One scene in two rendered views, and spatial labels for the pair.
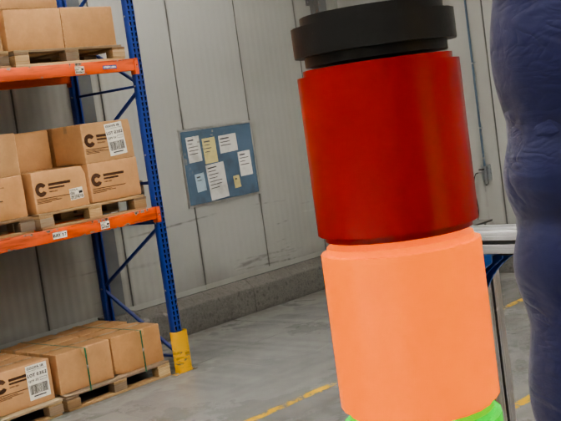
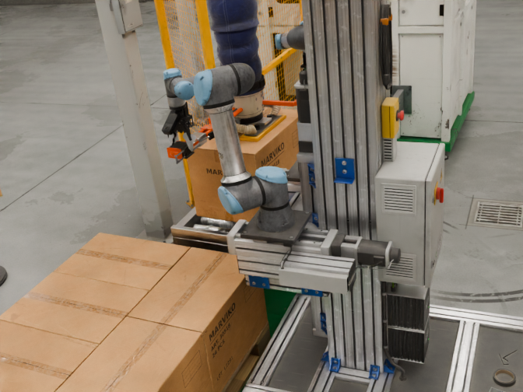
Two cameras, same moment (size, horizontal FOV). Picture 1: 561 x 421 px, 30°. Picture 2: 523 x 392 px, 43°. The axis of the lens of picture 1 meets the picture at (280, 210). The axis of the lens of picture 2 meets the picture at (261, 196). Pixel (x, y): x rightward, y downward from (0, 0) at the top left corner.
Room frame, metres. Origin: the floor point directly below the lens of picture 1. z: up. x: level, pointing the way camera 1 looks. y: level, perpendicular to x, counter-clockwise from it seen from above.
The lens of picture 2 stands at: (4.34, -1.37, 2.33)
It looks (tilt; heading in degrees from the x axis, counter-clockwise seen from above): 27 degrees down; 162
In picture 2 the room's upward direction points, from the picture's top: 7 degrees counter-clockwise
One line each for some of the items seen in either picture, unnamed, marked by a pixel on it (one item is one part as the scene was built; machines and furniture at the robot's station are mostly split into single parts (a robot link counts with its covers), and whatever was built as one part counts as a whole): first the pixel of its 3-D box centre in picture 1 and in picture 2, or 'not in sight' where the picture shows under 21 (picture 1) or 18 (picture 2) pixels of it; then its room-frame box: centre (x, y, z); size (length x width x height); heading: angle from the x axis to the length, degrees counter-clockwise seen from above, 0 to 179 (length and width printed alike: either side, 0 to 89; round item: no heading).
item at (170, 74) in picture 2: not in sight; (173, 82); (1.67, -0.82, 1.51); 0.09 x 0.08 x 0.11; 6
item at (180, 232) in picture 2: not in sight; (229, 239); (1.50, -0.64, 0.58); 0.70 x 0.03 x 0.06; 44
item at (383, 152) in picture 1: (387, 147); not in sight; (0.32, -0.04, 2.30); 0.05 x 0.05 x 0.05
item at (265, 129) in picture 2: not in sight; (263, 124); (1.35, -0.33, 1.10); 0.34 x 0.10 x 0.05; 131
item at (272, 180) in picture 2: not in sight; (270, 185); (2.22, -0.63, 1.20); 0.13 x 0.12 x 0.14; 96
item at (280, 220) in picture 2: not in sight; (275, 211); (2.22, -0.63, 1.09); 0.15 x 0.15 x 0.10
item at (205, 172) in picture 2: not in sight; (251, 162); (1.28, -0.40, 0.87); 0.60 x 0.40 x 0.40; 131
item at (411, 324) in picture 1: (410, 321); not in sight; (0.32, -0.04, 2.24); 0.05 x 0.05 x 0.05
